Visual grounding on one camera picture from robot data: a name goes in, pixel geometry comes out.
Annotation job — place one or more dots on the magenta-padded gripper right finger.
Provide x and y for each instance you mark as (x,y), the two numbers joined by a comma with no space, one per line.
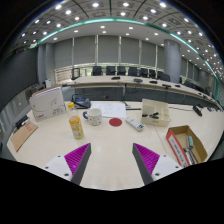
(147,157)

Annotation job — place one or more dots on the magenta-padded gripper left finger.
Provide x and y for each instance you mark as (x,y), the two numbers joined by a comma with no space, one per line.
(77,156)

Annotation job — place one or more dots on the yellow-capped clear drink bottle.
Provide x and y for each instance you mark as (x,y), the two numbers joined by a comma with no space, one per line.
(76,127)

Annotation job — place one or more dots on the white remote control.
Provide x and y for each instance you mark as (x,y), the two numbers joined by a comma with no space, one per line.
(134,123)

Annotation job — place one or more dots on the open cardboard box red label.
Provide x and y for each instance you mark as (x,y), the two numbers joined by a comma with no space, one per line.
(178,133)

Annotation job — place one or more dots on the black markers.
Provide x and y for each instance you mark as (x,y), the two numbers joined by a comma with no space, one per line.
(151,115)

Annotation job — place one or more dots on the flat round red coaster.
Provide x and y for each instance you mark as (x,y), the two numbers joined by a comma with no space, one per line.
(115,122)

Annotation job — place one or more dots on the white compartment organizer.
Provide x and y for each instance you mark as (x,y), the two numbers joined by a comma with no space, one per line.
(156,108)

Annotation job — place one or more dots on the black gooseneck rod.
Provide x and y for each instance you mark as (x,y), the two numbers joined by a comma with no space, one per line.
(134,108)

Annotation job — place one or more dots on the black conference desk unit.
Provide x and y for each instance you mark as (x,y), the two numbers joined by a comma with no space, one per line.
(81,102)

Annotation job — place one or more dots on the white printed paper sheet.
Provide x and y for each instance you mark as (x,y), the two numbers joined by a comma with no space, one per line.
(110,110)

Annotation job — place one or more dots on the brown flat cardboard envelope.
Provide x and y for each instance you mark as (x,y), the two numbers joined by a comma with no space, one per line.
(24,134)

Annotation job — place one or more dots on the white cardboard box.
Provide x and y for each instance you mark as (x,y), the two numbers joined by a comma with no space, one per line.
(46,104)

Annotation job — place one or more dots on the small black device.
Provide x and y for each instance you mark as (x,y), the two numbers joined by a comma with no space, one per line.
(21,121)

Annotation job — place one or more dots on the black tabletop microphone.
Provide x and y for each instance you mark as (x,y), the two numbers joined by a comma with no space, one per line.
(197,110)

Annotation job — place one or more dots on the black desk microphone units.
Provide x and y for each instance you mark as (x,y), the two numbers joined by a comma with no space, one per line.
(138,80)

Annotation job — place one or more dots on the long curved conference desk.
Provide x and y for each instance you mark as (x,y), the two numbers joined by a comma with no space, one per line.
(100,81)

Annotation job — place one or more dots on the row of black chairs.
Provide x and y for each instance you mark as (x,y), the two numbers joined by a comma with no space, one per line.
(121,70)

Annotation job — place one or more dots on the ceiling lights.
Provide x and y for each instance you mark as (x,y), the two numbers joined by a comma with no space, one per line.
(95,5)

